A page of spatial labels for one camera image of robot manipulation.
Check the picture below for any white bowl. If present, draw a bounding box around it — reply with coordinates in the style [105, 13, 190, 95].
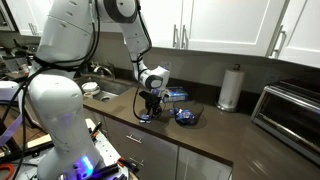
[81, 81, 101, 96]

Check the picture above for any purple strap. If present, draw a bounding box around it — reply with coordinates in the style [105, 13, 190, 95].
[0, 113, 24, 148]

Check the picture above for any white rounded object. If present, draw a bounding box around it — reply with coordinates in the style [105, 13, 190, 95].
[0, 79, 21, 103]

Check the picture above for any metal kitchen faucet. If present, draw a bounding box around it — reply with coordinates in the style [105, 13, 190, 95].
[89, 62, 116, 80]

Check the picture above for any white paper towel roll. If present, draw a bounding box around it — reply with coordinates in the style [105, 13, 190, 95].
[217, 68, 247, 109]

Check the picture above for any stainless steel sink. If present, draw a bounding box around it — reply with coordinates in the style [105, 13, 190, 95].
[74, 75, 133, 103]

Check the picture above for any metal wall cabinet handle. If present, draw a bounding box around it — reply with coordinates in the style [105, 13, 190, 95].
[180, 24, 189, 50]
[28, 22, 38, 37]
[269, 24, 287, 59]
[172, 23, 179, 49]

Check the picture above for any stainless toaster oven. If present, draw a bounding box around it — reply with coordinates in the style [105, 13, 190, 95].
[250, 78, 320, 166]

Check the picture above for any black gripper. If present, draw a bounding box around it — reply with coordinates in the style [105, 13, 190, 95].
[139, 89, 166, 121]

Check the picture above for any orange ring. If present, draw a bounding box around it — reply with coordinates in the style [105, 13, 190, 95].
[0, 163, 16, 180]

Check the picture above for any metal drawer handle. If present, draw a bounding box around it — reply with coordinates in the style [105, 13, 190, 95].
[129, 156, 145, 167]
[125, 133, 144, 145]

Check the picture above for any base cabinet drawer stack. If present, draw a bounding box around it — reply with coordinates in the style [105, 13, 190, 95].
[103, 114, 179, 180]

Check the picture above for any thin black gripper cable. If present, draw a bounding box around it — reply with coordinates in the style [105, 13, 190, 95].
[132, 83, 149, 122]

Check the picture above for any black wire mesh basket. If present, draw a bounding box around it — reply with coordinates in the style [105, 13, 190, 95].
[172, 99, 205, 127]

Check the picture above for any plain base cabinet door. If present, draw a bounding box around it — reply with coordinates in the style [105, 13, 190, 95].
[176, 146, 233, 180]

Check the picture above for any blue printed cardboard box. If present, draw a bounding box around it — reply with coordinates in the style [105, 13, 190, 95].
[162, 86, 190, 104]

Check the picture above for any wide white wall cabinet door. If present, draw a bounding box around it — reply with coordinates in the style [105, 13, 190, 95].
[181, 0, 288, 58]

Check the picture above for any orange black hand tool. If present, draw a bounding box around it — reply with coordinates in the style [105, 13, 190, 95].
[116, 157, 141, 174]

